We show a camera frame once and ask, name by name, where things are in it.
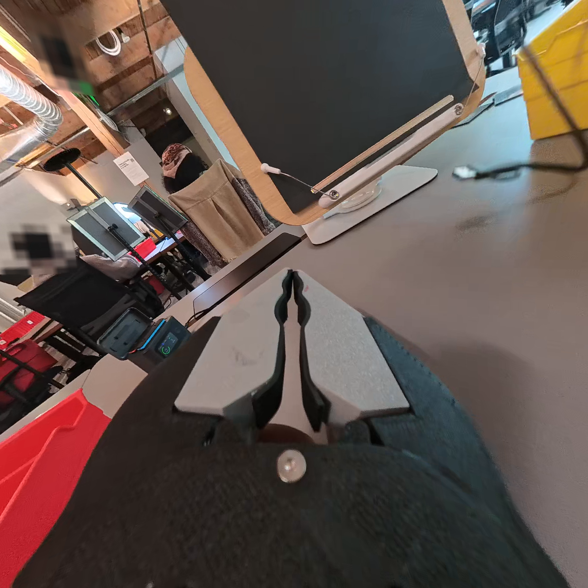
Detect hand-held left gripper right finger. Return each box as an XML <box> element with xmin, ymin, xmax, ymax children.
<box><xmin>292</xmin><ymin>270</ymin><xmax>411</xmax><ymax>432</ymax></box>

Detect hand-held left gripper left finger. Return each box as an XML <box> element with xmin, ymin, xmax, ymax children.
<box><xmin>174</xmin><ymin>268</ymin><xmax>295</xmax><ymax>429</ymax></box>

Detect yellow plastic bin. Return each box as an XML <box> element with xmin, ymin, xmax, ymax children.
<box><xmin>516</xmin><ymin>0</ymin><xmax>588</xmax><ymax>141</ymax></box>

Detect dark battery charging case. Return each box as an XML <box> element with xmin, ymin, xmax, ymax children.
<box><xmin>97</xmin><ymin>307</ymin><xmax>185</xmax><ymax>372</ymax></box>

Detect beige cloth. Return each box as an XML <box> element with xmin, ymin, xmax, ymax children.
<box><xmin>168</xmin><ymin>158</ymin><xmax>267</xmax><ymax>267</ymax></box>

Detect patterned scarf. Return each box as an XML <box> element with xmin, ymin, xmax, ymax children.
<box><xmin>230</xmin><ymin>177</ymin><xmax>282</xmax><ymax>236</ymax></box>

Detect grey framed monitor on stand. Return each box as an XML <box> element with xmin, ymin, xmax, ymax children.
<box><xmin>128</xmin><ymin>185</ymin><xmax>189</xmax><ymax>230</ymax></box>
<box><xmin>66</xmin><ymin>197</ymin><xmax>148</xmax><ymax>262</ymax></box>

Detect red basket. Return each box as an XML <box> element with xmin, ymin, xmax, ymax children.
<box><xmin>0</xmin><ymin>339</ymin><xmax>60</xmax><ymax>407</ymax></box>

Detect red plastic bin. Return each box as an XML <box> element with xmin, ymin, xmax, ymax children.
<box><xmin>0</xmin><ymin>388</ymin><xmax>114</xmax><ymax>522</ymax></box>

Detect black floor lamp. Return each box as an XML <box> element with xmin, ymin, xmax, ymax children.
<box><xmin>42</xmin><ymin>148</ymin><xmax>103</xmax><ymax>199</ymax></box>

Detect wood-rimmed black monitor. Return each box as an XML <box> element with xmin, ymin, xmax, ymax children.
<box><xmin>158</xmin><ymin>0</ymin><xmax>488</xmax><ymax>227</ymax></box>

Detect white wall notice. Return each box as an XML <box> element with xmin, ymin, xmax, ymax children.
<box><xmin>112</xmin><ymin>152</ymin><xmax>151</xmax><ymax>187</ymax></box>

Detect silver air duct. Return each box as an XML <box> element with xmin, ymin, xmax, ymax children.
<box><xmin>0</xmin><ymin>64</ymin><xmax>63</xmax><ymax>159</ymax></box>

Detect white cable coil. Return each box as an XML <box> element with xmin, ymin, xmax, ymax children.
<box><xmin>95</xmin><ymin>28</ymin><xmax>132</xmax><ymax>59</ymax></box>

